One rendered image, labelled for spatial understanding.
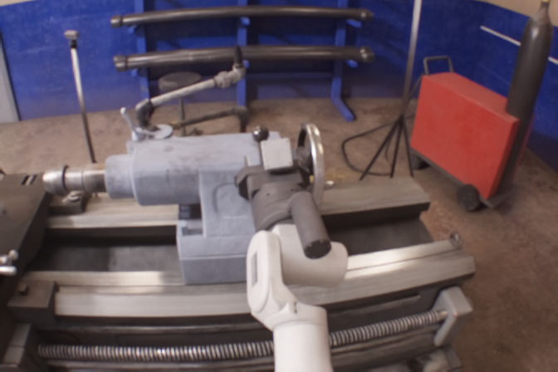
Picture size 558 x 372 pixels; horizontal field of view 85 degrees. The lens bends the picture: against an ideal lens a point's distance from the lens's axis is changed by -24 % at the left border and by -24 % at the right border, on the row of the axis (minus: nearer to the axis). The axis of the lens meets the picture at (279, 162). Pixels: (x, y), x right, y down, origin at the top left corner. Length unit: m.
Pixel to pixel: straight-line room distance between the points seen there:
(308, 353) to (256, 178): 0.31
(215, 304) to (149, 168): 0.37
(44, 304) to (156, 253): 0.46
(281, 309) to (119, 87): 3.86
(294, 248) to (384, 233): 0.93
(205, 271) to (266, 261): 0.55
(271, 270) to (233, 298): 0.55
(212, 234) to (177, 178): 0.16
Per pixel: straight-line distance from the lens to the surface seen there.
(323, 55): 3.63
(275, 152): 0.61
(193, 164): 0.90
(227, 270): 1.00
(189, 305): 1.00
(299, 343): 0.44
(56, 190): 1.05
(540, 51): 2.62
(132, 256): 1.32
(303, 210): 0.49
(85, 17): 4.08
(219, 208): 0.93
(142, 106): 1.06
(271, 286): 0.45
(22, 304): 1.10
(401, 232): 1.43
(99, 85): 4.24
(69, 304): 1.09
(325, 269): 0.50
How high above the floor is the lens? 1.63
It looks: 32 degrees down
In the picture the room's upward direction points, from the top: 2 degrees clockwise
